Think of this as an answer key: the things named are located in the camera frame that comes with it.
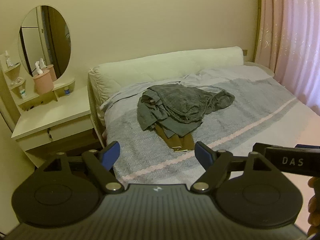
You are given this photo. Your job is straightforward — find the white vanity table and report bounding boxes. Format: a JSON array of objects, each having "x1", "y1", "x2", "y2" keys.
[{"x1": 11, "y1": 77, "x2": 97, "y2": 167}]

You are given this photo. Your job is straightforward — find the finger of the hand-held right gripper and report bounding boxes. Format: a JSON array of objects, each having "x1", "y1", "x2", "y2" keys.
[{"x1": 252, "y1": 142, "x2": 267, "y2": 155}]

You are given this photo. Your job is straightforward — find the grey striped bedspread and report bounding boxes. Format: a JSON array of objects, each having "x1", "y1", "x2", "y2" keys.
[{"x1": 99, "y1": 64, "x2": 298, "y2": 181}]

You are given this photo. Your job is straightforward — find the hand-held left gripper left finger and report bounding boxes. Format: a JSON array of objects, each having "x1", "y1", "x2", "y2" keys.
[{"x1": 44, "y1": 141, "x2": 125, "y2": 194}]

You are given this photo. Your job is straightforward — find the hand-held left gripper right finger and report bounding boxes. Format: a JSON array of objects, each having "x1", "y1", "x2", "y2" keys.
[{"x1": 191, "y1": 141, "x2": 275, "y2": 194}]

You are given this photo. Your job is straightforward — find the pink curtain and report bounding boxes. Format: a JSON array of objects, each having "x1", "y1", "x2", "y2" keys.
[{"x1": 254, "y1": 0, "x2": 320, "y2": 117}]

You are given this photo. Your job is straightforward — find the person's right hand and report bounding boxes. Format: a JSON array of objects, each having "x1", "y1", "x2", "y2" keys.
[{"x1": 308, "y1": 177, "x2": 320, "y2": 233}]

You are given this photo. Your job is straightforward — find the grey elastic waist shorts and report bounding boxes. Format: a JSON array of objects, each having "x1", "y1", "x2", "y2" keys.
[{"x1": 146, "y1": 84, "x2": 236, "y2": 125}]

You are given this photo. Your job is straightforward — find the oval mirror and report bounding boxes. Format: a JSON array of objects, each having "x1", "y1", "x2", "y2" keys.
[{"x1": 18, "y1": 5, "x2": 72, "y2": 81}]

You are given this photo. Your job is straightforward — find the grey shirt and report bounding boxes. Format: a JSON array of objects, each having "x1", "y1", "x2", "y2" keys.
[{"x1": 137, "y1": 90, "x2": 203, "y2": 138}]

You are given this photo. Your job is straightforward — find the pink tissue holder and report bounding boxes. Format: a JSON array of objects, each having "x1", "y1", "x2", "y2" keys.
[{"x1": 32, "y1": 61, "x2": 54, "y2": 96}]

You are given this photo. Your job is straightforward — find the white padded headboard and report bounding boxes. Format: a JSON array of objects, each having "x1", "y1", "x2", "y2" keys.
[{"x1": 88, "y1": 46, "x2": 244, "y2": 111}]

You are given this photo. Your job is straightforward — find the brown pants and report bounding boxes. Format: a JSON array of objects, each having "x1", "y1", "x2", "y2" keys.
[{"x1": 155, "y1": 124, "x2": 196, "y2": 153}]

